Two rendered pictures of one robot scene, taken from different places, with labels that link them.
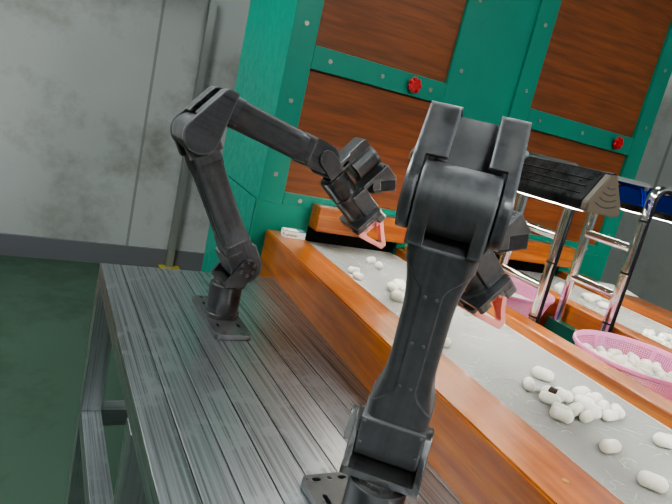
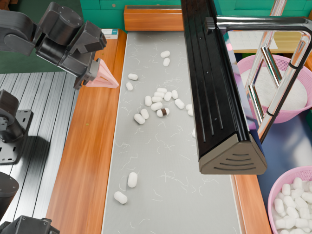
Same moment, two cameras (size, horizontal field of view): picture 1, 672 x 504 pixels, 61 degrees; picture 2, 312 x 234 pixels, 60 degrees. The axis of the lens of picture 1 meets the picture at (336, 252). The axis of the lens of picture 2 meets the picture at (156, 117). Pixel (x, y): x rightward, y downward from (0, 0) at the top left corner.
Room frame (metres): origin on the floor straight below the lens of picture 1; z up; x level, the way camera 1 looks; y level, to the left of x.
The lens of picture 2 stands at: (0.80, -0.41, 1.34)
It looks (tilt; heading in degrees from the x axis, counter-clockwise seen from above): 50 degrees down; 26
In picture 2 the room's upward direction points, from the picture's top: straight up
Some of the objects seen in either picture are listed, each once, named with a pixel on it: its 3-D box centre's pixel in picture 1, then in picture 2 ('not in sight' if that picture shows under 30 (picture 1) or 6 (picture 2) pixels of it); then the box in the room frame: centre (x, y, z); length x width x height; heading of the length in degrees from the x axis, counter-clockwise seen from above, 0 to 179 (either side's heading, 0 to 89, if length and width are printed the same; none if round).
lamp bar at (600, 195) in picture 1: (495, 166); (206, 16); (1.27, -0.30, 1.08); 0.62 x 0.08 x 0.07; 25
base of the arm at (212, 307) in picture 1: (223, 300); (8, 127); (1.06, 0.19, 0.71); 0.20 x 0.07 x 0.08; 29
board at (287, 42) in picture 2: not in sight; (258, 39); (1.74, -0.38, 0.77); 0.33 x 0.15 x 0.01; 115
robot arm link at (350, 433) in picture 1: (384, 448); not in sight; (0.54, -0.10, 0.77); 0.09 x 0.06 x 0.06; 79
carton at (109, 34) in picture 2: (293, 233); (109, 34); (1.53, 0.13, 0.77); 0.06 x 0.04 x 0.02; 115
